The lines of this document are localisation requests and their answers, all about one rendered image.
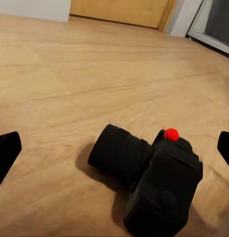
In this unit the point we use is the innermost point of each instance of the door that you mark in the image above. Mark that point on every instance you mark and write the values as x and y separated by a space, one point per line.
152 13

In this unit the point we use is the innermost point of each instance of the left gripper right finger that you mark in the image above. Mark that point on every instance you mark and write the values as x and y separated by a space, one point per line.
223 145

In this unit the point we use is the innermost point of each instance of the bookcase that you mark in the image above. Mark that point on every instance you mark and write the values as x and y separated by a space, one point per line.
203 22

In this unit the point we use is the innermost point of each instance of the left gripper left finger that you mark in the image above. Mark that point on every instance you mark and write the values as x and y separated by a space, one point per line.
10 147

